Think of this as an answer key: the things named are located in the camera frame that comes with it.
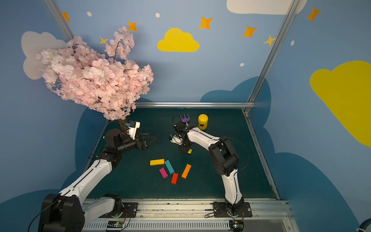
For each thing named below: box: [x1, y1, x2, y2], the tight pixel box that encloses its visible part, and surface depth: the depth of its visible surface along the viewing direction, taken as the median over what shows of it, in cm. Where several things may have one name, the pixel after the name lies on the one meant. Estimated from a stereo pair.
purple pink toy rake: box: [179, 113, 190, 127], surface depth 117 cm
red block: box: [171, 172, 179, 185], surface depth 86 cm
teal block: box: [164, 159, 175, 175], surface depth 90 cm
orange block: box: [181, 163, 192, 179], surface depth 90 cm
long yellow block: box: [149, 158, 165, 166], surface depth 92 cm
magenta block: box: [158, 167, 169, 179], surface depth 88 cm
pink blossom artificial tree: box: [34, 26, 154, 131], surface depth 67 cm
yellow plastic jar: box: [198, 113, 209, 131], surface depth 105 cm
